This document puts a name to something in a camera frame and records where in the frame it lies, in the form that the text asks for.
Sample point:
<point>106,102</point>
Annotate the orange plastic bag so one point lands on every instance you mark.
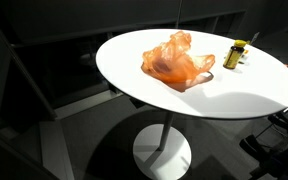
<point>172,63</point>

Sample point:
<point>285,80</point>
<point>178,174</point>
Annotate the black stand equipment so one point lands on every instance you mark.
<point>284,150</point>

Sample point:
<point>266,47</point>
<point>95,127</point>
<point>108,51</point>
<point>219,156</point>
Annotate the white bottle with orange label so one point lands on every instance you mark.
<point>244,57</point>

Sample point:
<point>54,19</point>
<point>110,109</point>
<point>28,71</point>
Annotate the amber bottle with yellow cap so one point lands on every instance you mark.
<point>233,56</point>

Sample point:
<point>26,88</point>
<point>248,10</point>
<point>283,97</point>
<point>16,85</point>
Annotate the white table pedestal base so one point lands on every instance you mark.
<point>164,156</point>

